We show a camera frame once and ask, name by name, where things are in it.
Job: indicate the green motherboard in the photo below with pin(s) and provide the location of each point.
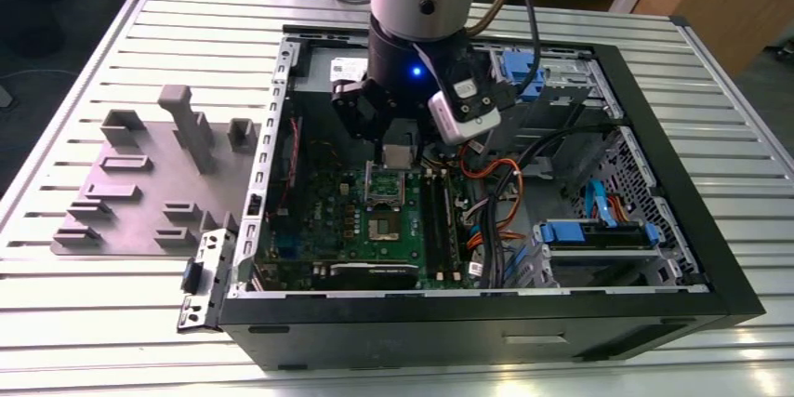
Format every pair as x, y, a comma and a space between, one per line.
329, 229

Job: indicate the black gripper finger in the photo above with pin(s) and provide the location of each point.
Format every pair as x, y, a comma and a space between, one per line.
364, 109
421, 155

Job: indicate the grey parts rack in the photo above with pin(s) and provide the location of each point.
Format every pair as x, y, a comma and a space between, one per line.
155, 183

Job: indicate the blue drive carrier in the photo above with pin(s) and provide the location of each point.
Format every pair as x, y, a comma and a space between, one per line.
528, 71

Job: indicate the silver expansion card bracket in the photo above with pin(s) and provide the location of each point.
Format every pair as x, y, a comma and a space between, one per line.
211, 248

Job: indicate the silver metal disk bay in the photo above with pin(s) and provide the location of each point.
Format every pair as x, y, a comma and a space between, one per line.
608, 255

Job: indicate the silver CPU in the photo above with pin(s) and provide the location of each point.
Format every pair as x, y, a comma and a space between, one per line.
397, 157

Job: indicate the black graphics card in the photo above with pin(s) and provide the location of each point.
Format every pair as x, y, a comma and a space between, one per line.
373, 276

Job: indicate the hard disk in blue carrier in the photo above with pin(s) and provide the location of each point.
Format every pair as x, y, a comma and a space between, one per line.
565, 233

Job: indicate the black PC case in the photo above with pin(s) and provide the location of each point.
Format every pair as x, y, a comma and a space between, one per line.
434, 336

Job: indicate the silver metal drive cage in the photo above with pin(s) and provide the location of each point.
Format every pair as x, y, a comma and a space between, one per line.
518, 132

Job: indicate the grey power supply unit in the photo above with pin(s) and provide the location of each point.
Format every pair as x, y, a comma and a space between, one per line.
322, 113

